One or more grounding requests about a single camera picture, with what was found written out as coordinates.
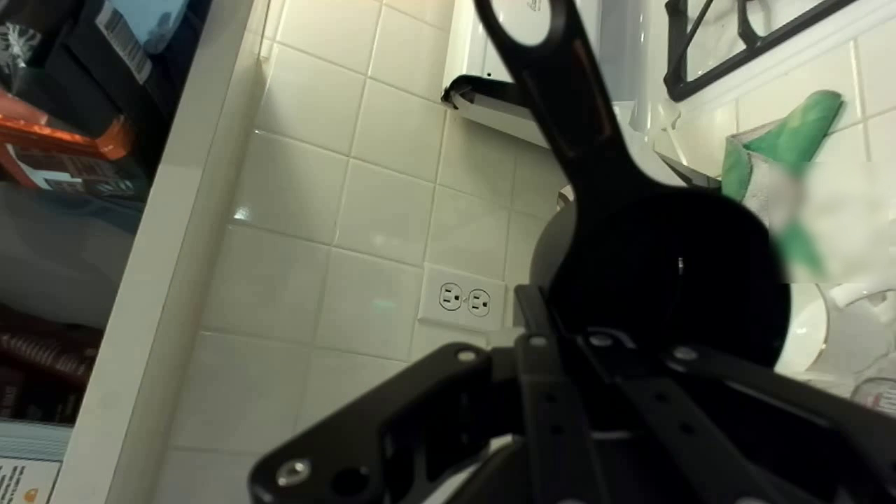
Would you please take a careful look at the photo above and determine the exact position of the white cup behind bottle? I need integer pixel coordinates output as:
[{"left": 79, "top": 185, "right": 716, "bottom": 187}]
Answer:
[{"left": 775, "top": 266, "right": 830, "bottom": 379}]

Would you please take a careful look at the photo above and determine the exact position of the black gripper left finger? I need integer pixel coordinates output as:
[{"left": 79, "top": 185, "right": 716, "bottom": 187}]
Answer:
[{"left": 246, "top": 287, "right": 607, "bottom": 504}]

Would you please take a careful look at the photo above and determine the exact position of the white wall shelf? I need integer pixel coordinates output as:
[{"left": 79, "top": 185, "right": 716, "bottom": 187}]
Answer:
[{"left": 50, "top": 0, "right": 271, "bottom": 504}]

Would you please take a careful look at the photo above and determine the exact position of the small black pot with handle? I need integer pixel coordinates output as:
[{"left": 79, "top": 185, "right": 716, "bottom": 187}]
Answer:
[{"left": 503, "top": 17, "right": 790, "bottom": 368}]

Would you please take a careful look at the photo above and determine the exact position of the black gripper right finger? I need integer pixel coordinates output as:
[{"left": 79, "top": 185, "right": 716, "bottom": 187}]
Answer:
[{"left": 578, "top": 330, "right": 896, "bottom": 504}]

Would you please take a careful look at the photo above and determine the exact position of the black stove grate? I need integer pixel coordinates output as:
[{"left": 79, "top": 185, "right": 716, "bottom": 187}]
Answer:
[{"left": 663, "top": 0, "right": 855, "bottom": 102}]

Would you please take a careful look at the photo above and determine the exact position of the white wall power outlet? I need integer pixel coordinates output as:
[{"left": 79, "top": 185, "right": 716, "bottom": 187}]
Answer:
[{"left": 417, "top": 266, "right": 503, "bottom": 334}]

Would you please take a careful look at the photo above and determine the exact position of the colourful snack bag on shelf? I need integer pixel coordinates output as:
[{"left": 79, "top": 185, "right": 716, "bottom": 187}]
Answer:
[{"left": 0, "top": 0, "right": 151, "bottom": 220}]

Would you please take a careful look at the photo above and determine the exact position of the blue white box on shelf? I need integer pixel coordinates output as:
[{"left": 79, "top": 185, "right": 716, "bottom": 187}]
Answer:
[{"left": 62, "top": 0, "right": 212, "bottom": 119}]

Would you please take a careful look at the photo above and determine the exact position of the crumpled white paper towel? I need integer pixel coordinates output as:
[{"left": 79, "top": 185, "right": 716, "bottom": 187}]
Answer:
[{"left": 800, "top": 187, "right": 896, "bottom": 313}]

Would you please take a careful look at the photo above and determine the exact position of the clear glass cup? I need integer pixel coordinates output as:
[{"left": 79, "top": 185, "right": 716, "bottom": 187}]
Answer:
[{"left": 820, "top": 274, "right": 896, "bottom": 417}]

